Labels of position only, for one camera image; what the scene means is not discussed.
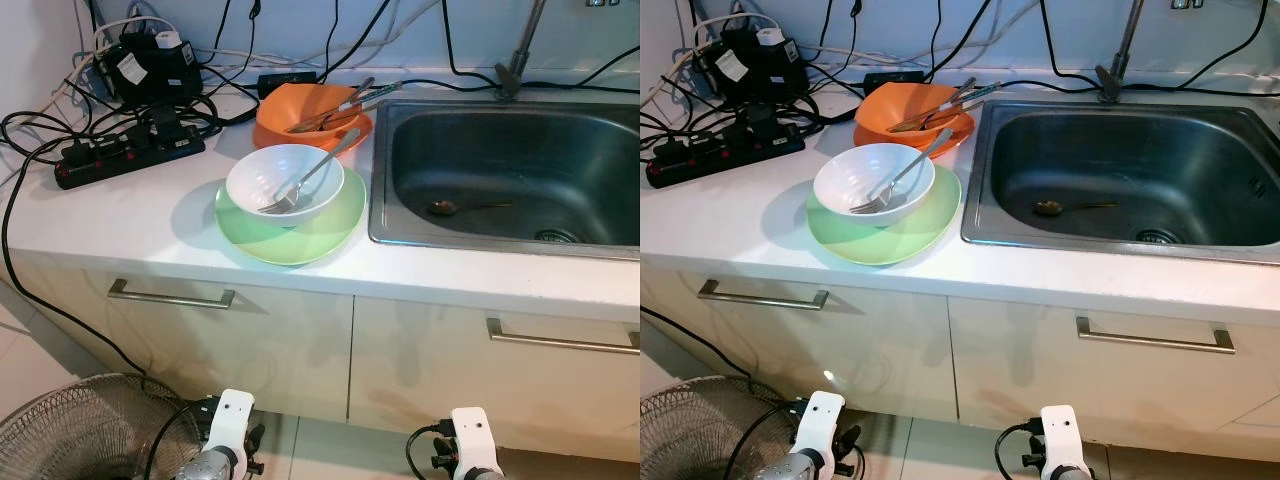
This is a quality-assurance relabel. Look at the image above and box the light green plate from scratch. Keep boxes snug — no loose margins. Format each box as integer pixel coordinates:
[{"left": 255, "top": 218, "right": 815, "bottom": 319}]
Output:
[
  {"left": 215, "top": 165, "right": 368, "bottom": 268},
  {"left": 806, "top": 165, "right": 964, "bottom": 267}
]

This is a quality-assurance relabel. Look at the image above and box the gold metal spoon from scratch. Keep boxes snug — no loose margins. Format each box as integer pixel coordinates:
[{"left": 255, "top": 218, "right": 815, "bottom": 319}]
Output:
[
  {"left": 888, "top": 100, "right": 966, "bottom": 134},
  {"left": 288, "top": 100, "right": 363, "bottom": 134},
  {"left": 1033, "top": 199, "right": 1120, "bottom": 218},
  {"left": 430, "top": 199, "right": 514, "bottom": 218}
]

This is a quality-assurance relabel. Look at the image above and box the silver metal fork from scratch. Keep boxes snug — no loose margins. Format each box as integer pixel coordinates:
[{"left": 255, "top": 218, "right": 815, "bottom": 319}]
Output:
[
  {"left": 258, "top": 127, "right": 362, "bottom": 216},
  {"left": 848, "top": 127, "right": 956, "bottom": 216}
]

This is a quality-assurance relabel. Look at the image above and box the white bowl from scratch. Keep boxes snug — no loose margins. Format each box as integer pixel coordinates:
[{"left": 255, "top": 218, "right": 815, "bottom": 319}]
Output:
[
  {"left": 226, "top": 144, "right": 346, "bottom": 228},
  {"left": 813, "top": 143, "right": 937, "bottom": 228}
]

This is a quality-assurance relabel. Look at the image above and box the beige kitchen base cabinet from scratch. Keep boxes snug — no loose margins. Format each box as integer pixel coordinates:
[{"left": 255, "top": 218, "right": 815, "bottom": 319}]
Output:
[
  {"left": 640, "top": 250, "right": 1280, "bottom": 463},
  {"left": 0, "top": 250, "right": 641, "bottom": 463}
]

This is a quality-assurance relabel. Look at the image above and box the stainless steel sink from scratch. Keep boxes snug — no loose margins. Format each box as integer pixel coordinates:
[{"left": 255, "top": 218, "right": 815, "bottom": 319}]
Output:
[
  {"left": 961, "top": 97, "right": 1280, "bottom": 266},
  {"left": 368, "top": 97, "right": 641, "bottom": 263}
]

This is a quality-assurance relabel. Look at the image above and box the black power strip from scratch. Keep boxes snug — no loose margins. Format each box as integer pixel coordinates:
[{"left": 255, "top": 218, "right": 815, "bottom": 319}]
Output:
[
  {"left": 54, "top": 127, "right": 207, "bottom": 190},
  {"left": 645, "top": 127, "right": 807, "bottom": 190}
]

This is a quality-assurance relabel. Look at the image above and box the orange plate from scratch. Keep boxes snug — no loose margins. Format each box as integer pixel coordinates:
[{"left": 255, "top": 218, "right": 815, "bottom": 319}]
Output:
[
  {"left": 254, "top": 108, "right": 374, "bottom": 154},
  {"left": 853, "top": 108, "right": 976, "bottom": 156}
]

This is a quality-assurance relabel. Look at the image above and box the black plug adapter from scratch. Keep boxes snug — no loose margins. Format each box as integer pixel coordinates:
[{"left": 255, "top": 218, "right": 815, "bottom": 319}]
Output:
[
  {"left": 148, "top": 105, "right": 191, "bottom": 143},
  {"left": 745, "top": 105, "right": 786, "bottom": 143}
]

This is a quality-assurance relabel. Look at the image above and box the orange bowl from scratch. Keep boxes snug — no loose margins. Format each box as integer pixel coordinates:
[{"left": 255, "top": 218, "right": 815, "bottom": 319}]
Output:
[
  {"left": 255, "top": 83, "right": 364, "bottom": 137},
  {"left": 855, "top": 83, "right": 965, "bottom": 137}
]

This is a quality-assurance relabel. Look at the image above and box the small black adapter box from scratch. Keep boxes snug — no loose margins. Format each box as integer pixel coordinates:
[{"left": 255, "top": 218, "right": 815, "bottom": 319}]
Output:
[
  {"left": 258, "top": 70, "right": 320, "bottom": 99},
  {"left": 862, "top": 70, "right": 927, "bottom": 99}
]

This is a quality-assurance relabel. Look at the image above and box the black labelled power brick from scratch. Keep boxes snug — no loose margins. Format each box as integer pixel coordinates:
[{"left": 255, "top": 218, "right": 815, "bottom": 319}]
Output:
[
  {"left": 98, "top": 28, "right": 203, "bottom": 107},
  {"left": 693, "top": 27, "right": 803, "bottom": 107}
]

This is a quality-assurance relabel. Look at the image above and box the steel faucet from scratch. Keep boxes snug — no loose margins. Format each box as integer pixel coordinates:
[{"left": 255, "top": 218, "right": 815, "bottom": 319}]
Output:
[
  {"left": 494, "top": 0, "right": 550, "bottom": 102},
  {"left": 1094, "top": 0, "right": 1147, "bottom": 103}
]

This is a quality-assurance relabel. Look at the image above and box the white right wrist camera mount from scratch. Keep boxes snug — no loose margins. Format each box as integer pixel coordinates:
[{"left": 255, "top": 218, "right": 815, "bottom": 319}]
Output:
[
  {"left": 449, "top": 406, "right": 499, "bottom": 473},
  {"left": 1040, "top": 404, "right": 1089, "bottom": 473}
]

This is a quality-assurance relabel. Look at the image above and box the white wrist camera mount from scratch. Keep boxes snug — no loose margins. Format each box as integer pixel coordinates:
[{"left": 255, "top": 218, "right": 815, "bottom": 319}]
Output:
[
  {"left": 205, "top": 389, "right": 255, "bottom": 459},
  {"left": 449, "top": 406, "right": 499, "bottom": 473},
  {"left": 1040, "top": 404, "right": 1089, "bottom": 473},
  {"left": 795, "top": 389, "right": 847, "bottom": 459}
]

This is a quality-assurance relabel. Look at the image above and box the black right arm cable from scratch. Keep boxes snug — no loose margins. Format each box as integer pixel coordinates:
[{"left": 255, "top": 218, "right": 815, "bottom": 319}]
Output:
[
  {"left": 995, "top": 424, "right": 1031, "bottom": 480},
  {"left": 405, "top": 424, "right": 443, "bottom": 480}
]

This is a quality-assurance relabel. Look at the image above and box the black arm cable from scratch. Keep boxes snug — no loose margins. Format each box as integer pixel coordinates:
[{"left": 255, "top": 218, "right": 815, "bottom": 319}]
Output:
[
  {"left": 148, "top": 398, "right": 216, "bottom": 480},
  {"left": 405, "top": 424, "right": 443, "bottom": 480},
  {"left": 995, "top": 424, "right": 1031, "bottom": 480},
  {"left": 725, "top": 398, "right": 806, "bottom": 480}
]

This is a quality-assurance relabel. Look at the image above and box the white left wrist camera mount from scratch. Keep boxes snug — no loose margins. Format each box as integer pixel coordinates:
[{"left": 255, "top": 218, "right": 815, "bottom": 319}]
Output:
[
  {"left": 205, "top": 389, "right": 255, "bottom": 459},
  {"left": 795, "top": 389, "right": 847, "bottom": 459}
]

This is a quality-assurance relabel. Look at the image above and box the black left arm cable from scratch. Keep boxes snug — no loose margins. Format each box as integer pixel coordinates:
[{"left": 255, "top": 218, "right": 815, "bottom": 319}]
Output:
[
  {"left": 148, "top": 398, "right": 216, "bottom": 480},
  {"left": 725, "top": 398, "right": 806, "bottom": 480}
]

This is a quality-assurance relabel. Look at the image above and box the steel bar cabinet handle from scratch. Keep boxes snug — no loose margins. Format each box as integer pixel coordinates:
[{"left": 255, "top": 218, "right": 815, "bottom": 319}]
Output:
[
  {"left": 1075, "top": 315, "right": 1236, "bottom": 355},
  {"left": 697, "top": 278, "right": 831, "bottom": 311},
  {"left": 486, "top": 317, "right": 641, "bottom": 357},
  {"left": 107, "top": 278, "right": 238, "bottom": 311}
]

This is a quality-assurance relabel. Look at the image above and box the wire guard floor fan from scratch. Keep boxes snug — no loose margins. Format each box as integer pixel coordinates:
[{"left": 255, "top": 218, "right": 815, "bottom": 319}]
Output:
[
  {"left": 640, "top": 376, "right": 801, "bottom": 480},
  {"left": 0, "top": 373, "right": 206, "bottom": 480}
]

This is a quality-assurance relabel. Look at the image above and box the black power cable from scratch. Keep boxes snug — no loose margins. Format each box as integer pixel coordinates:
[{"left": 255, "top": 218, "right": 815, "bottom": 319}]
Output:
[
  {"left": 920, "top": 0, "right": 996, "bottom": 79},
  {"left": 640, "top": 300, "right": 756, "bottom": 379},
  {"left": 1040, "top": 0, "right": 1280, "bottom": 93},
  {"left": 438, "top": 0, "right": 641, "bottom": 93},
  {"left": 315, "top": 0, "right": 396, "bottom": 81},
  {"left": 0, "top": 105, "right": 156, "bottom": 379}
]

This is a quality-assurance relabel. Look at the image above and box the thin black cable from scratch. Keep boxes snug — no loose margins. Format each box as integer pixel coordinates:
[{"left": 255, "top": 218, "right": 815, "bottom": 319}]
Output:
[
  {"left": 922, "top": 0, "right": 943, "bottom": 73},
  {"left": 318, "top": 0, "right": 341, "bottom": 73}
]

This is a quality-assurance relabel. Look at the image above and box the coiled white cable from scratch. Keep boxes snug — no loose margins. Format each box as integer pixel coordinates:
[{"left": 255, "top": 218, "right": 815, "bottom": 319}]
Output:
[
  {"left": 93, "top": 14, "right": 181, "bottom": 56},
  {"left": 690, "top": 14, "right": 771, "bottom": 56}
]

